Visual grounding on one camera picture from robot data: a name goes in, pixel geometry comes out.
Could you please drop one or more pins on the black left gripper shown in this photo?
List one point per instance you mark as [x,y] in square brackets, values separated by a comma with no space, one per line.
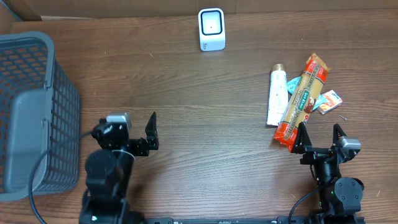
[134,147]

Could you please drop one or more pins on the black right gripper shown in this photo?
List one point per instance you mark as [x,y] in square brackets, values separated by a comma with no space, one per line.
[302,144]

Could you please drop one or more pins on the orange flame-print box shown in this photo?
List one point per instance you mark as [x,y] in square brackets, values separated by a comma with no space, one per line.
[331,101]

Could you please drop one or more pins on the orange spaghetti packet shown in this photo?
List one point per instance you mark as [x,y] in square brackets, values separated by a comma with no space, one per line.
[302,102]

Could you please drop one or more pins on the white tube gold cap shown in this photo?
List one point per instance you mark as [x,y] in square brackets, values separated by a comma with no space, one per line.
[278,95]

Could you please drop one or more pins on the teal snack packet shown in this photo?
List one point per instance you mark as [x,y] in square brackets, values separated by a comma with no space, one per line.
[291,86]

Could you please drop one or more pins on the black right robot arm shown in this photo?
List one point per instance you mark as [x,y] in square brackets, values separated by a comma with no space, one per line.
[339,197]

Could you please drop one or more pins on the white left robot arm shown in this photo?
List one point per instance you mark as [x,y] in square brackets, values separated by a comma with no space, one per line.
[108,170]

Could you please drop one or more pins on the white barcode scanner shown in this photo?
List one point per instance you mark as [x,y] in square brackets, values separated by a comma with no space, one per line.
[211,29]

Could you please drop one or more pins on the dark grey plastic basket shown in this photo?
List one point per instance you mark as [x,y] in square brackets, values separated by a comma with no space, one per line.
[40,112]

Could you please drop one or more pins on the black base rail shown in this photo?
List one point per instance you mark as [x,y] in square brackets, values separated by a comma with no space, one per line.
[278,220]

